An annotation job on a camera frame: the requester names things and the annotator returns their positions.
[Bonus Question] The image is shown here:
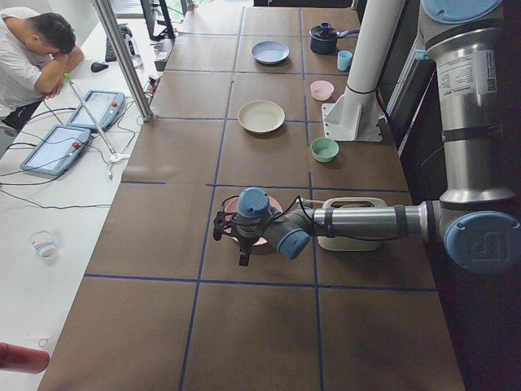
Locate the pink plate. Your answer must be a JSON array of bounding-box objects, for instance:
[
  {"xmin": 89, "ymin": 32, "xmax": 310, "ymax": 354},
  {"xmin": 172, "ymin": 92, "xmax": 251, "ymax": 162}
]
[{"xmin": 224, "ymin": 195, "xmax": 282, "ymax": 247}]

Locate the far teach pendant tablet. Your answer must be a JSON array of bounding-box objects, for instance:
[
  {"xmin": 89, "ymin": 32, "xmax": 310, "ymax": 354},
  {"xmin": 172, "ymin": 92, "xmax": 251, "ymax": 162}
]
[{"xmin": 67, "ymin": 90, "xmax": 125, "ymax": 132}]

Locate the seated man white shirt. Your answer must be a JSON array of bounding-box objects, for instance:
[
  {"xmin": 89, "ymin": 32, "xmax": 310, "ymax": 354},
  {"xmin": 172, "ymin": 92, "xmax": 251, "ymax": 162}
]
[{"xmin": 1, "ymin": 7, "xmax": 84, "ymax": 137}]

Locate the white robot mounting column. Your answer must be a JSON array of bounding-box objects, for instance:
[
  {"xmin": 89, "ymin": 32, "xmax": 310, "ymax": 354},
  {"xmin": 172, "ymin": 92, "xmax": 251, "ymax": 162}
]
[{"xmin": 322, "ymin": 0, "xmax": 405, "ymax": 143}]

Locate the paper cup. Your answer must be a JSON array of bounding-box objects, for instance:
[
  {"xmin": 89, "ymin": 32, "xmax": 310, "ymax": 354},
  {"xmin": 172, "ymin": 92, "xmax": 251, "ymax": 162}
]
[{"xmin": 29, "ymin": 231, "xmax": 58, "ymax": 259}]

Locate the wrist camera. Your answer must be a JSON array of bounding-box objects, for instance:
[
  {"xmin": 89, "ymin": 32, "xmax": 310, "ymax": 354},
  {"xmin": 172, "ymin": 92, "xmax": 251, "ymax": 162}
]
[{"xmin": 212, "ymin": 211, "xmax": 234, "ymax": 241}]

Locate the near teach pendant tablet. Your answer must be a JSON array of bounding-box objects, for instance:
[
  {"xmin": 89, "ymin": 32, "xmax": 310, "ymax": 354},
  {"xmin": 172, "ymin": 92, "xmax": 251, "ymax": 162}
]
[{"xmin": 20, "ymin": 125, "xmax": 91, "ymax": 177}]

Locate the aluminium frame post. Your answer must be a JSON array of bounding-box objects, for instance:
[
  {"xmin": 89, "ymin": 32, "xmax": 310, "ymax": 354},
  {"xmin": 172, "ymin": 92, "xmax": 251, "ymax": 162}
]
[{"xmin": 93, "ymin": 0, "xmax": 154, "ymax": 123}]

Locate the light blue cup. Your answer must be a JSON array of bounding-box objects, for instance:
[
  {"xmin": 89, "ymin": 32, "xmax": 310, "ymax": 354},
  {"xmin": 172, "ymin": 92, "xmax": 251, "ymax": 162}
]
[{"xmin": 336, "ymin": 51, "xmax": 353, "ymax": 72}]

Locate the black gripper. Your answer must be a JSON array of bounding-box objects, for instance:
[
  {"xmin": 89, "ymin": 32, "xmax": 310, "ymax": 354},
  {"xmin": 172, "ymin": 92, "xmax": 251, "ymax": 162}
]
[{"xmin": 239, "ymin": 236, "xmax": 256, "ymax": 266}]

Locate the green bowl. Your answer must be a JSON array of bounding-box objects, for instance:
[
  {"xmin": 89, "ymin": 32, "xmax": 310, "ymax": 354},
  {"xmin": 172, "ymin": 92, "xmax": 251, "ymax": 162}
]
[{"xmin": 310, "ymin": 138, "xmax": 339, "ymax": 163}]

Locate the black computer mouse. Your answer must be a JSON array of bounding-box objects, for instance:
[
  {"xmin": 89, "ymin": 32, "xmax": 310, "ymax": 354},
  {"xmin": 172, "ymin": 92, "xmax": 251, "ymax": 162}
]
[{"xmin": 90, "ymin": 61, "xmax": 109, "ymax": 73}]

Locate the cream plate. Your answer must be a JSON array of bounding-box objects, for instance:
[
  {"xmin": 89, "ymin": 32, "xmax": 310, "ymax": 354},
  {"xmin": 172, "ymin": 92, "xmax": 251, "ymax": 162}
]
[{"xmin": 238, "ymin": 100, "xmax": 285, "ymax": 134}]

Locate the dark blue saucepan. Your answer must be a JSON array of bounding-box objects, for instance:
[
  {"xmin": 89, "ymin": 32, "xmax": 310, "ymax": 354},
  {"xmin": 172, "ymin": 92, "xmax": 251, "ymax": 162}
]
[{"xmin": 309, "ymin": 22, "xmax": 360, "ymax": 55}]

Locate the red cylinder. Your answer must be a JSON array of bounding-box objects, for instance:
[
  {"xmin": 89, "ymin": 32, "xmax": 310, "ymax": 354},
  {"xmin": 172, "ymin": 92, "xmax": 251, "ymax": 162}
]
[{"xmin": 0, "ymin": 342, "xmax": 50, "ymax": 374}]

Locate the white toaster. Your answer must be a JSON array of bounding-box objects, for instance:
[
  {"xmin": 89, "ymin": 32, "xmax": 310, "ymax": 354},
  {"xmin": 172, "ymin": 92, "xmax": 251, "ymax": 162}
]
[{"xmin": 317, "ymin": 197, "xmax": 387, "ymax": 252}]

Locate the black keyboard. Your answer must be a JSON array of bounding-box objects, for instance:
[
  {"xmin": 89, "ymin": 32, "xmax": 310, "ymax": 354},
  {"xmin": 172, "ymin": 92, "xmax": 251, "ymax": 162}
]
[{"xmin": 104, "ymin": 24, "xmax": 133, "ymax": 63}]

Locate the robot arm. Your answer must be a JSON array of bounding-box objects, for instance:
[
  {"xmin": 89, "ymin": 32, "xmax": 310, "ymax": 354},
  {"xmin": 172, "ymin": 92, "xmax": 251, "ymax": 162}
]
[{"xmin": 213, "ymin": 1, "xmax": 520, "ymax": 275}]

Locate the pink bowl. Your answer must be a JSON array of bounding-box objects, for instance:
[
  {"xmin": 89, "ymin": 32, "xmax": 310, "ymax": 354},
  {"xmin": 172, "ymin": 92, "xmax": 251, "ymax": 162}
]
[{"xmin": 309, "ymin": 80, "xmax": 335, "ymax": 101}]

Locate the blue plate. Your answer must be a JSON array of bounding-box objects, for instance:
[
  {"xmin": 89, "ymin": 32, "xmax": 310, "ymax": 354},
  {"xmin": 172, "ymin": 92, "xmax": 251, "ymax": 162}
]
[{"xmin": 251, "ymin": 41, "xmax": 290, "ymax": 65}]

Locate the teach pendant tablet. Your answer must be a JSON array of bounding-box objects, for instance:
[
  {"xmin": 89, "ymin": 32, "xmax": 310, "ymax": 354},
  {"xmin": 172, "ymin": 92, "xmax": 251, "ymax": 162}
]
[
  {"xmin": 20, "ymin": 125, "xmax": 91, "ymax": 177},
  {"xmin": 67, "ymin": 90, "xmax": 125, "ymax": 132}
]

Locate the green tipped white stick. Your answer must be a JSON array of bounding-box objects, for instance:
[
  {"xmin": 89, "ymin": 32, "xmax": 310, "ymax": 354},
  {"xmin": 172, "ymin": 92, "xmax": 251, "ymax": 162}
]
[{"xmin": 64, "ymin": 73, "xmax": 129, "ymax": 163}]

